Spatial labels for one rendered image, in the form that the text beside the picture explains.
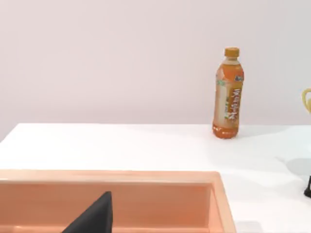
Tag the shallow salmon-coloured box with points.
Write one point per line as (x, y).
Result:
(155, 201)

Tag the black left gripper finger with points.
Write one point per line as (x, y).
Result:
(100, 213)

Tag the gold trophy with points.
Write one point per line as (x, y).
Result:
(307, 102)

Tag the orange bottle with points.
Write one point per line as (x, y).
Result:
(228, 102)

